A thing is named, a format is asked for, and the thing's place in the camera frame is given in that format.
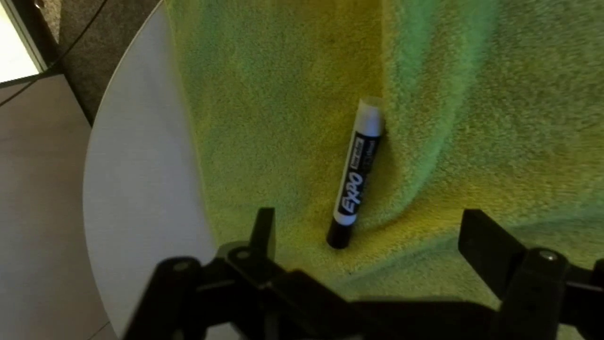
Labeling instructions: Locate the black and white marker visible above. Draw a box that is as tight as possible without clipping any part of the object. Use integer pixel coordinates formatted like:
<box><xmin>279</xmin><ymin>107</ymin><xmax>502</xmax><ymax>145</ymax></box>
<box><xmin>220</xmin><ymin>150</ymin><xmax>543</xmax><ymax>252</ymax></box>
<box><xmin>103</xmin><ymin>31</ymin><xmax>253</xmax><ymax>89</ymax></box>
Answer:
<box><xmin>326</xmin><ymin>97</ymin><xmax>386</xmax><ymax>250</ymax></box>

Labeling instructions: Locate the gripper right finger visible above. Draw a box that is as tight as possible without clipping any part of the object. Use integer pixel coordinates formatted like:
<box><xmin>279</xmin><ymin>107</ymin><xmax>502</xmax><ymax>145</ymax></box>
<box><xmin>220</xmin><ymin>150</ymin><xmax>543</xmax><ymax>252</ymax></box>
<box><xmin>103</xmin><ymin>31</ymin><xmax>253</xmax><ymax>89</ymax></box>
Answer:
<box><xmin>458</xmin><ymin>209</ymin><xmax>604</xmax><ymax>340</ymax></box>

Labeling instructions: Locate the black cable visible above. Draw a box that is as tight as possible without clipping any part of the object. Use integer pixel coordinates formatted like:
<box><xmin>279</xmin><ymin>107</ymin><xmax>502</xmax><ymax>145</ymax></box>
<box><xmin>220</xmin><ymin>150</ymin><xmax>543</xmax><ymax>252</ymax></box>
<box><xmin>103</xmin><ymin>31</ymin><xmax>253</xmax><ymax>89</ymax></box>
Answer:
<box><xmin>0</xmin><ymin>0</ymin><xmax>109</xmax><ymax>107</ymax></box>

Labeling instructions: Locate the yellow-green towel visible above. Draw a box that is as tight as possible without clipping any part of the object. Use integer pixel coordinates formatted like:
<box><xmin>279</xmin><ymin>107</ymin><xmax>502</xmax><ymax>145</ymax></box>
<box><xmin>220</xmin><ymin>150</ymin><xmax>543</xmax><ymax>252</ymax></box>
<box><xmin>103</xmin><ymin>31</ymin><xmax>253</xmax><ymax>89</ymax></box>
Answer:
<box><xmin>163</xmin><ymin>0</ymin><xmax>604</xmax><ymax>340</ymax></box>

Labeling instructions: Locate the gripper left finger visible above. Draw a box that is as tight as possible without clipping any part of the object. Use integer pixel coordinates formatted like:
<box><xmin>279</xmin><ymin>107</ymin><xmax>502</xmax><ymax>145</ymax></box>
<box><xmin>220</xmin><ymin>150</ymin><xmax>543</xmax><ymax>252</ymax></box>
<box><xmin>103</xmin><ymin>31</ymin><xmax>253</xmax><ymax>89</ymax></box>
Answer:
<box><xmin>122</xmin><ymin>207</ymin><xmax>352</xmax><ymax>340</ymax></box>

